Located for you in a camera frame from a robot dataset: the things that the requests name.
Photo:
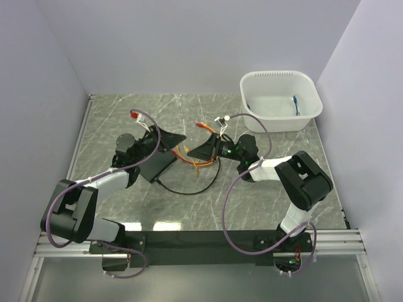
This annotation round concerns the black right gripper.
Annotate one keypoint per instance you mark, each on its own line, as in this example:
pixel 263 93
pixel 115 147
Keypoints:
pixel 207 150

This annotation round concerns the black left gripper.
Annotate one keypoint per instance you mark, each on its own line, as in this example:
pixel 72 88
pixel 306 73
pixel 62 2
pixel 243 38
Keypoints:
pixel 167 140

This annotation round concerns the black network switch box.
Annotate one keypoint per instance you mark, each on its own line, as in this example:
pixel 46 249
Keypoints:
pixel 156 165

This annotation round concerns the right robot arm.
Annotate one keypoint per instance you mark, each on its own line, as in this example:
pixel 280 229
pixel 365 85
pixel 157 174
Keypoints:
pixel 304 181

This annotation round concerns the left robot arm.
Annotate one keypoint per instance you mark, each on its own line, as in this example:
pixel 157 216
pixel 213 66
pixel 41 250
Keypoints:
pixel 71 212

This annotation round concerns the white plastic basin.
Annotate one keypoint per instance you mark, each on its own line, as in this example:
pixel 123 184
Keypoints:
pixel 281 100

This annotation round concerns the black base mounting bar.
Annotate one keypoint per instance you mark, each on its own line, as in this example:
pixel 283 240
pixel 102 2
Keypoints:
pixel 175 248

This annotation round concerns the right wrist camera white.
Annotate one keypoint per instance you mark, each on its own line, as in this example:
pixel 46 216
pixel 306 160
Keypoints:
pixel 222 123

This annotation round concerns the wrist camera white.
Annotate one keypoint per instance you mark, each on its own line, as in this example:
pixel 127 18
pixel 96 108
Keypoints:
pixel 139 119
pixel 222 123

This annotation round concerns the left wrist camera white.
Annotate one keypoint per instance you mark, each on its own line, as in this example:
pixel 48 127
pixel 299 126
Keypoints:
pixel 139 119

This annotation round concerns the aluminium frame rail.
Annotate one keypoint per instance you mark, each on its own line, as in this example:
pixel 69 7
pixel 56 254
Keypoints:
pixel 329 242

